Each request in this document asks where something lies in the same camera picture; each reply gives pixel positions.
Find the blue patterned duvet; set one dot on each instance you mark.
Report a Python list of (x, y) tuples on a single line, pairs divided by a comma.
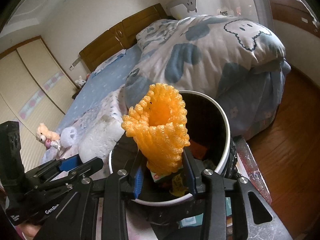
[(237, 62)]

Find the white pillow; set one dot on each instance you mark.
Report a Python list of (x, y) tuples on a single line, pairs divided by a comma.
[(109, 61)]

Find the wooden headboard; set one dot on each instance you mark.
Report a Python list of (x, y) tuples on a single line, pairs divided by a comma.
[(120, 36)]

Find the round white black trash bin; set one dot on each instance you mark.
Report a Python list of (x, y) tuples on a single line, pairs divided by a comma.
[(210, 139)]

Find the brown drawer cabinet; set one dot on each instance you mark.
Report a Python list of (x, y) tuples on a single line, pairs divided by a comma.
[(294, 12)]

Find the small white bunny toy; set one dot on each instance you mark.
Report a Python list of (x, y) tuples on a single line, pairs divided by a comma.
[(80, 82)]

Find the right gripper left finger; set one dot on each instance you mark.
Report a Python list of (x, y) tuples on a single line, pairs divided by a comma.
[(96, 208)]

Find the beige teddy bear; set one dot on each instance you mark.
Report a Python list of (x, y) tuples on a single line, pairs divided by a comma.
[(48, 138)]

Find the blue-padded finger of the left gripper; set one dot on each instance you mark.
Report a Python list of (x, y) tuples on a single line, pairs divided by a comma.
[(70, 163)]

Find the blue bed sheet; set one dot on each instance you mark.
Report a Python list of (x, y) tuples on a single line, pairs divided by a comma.
[(99, 86)]

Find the cream wardrobe doors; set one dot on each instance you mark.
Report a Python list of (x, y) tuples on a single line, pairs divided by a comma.
[(34, 90)]

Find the white foam block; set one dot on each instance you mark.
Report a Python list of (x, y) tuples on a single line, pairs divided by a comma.
[(100, 139)]

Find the orange foam fruit net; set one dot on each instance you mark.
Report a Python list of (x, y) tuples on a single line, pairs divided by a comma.
[(158, 126)]

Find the yellow snack wrapper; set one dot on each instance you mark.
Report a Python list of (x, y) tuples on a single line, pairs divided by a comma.
[(178, 187)]

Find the green juice carton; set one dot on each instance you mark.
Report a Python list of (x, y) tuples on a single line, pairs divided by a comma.
[(157, 177)]

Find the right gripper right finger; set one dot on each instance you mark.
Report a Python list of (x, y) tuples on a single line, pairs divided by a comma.
[(211, 187)]

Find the right hand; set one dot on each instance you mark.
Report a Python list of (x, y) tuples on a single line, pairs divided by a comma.
[(29, 230)]

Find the grey crib bed rail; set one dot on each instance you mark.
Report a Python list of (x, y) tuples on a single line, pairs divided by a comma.
[(256, 10)]

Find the white foam fruit net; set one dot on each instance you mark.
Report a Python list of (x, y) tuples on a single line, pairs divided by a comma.
[(68, 137)]

